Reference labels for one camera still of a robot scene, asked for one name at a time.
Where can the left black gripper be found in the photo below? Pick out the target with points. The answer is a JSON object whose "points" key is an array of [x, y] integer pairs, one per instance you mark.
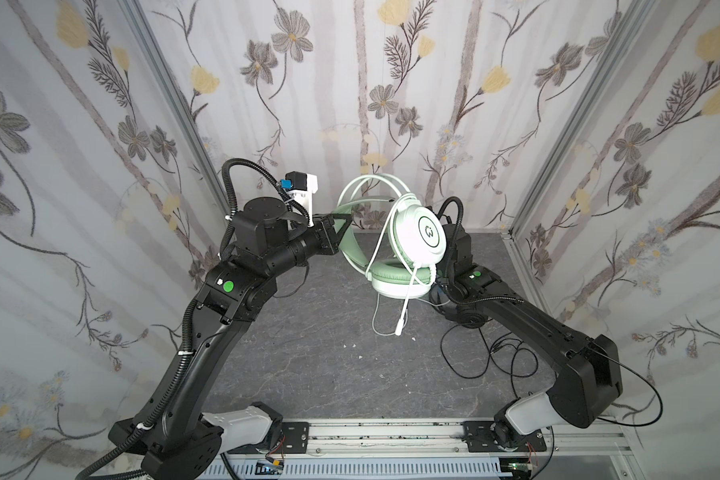
{"points": [[325, 231]]}

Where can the green white headphones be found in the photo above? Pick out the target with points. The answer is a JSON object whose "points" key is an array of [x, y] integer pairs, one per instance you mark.
{"points": [[414, 233]]}

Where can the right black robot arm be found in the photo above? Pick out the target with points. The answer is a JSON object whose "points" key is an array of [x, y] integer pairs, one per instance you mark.
{"points": [[587, 379]]}

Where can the black blue headphones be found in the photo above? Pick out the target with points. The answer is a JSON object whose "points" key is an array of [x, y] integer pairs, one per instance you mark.
{"points": [[462, 315]]}

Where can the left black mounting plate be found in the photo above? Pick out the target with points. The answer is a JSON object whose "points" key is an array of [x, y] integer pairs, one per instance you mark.
{"points": [[294, 438]]}

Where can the black mounting plate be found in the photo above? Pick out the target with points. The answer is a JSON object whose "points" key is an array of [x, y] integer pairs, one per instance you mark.
{"points": [[486, 435], [294, 438]]}

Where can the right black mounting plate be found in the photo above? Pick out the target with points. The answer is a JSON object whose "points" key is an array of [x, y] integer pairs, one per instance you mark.
{"points": [[486, 435]]}

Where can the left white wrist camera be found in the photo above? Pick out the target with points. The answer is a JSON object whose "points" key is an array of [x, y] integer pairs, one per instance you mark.
{"points": [[300, 189]]}

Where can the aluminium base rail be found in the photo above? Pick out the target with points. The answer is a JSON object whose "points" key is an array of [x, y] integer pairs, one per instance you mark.
{"points": [[435, 437]]}

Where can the white slotted cable duct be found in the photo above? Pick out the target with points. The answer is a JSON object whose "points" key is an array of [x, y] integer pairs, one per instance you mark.
{"points": [[362, 468]]}

